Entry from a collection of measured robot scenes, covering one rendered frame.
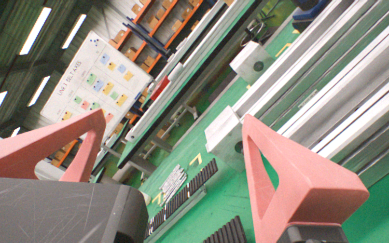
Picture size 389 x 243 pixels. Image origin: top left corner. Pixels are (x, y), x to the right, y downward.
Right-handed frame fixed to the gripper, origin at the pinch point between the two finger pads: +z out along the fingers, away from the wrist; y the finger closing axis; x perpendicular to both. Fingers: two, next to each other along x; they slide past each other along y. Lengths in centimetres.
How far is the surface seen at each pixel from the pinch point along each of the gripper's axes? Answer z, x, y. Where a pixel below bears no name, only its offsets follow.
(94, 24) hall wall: 978, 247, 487
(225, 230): 6.1, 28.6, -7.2
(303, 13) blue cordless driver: 51, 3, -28
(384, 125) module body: 8.0, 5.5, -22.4
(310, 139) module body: 12.5, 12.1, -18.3
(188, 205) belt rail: 17.9, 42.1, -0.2
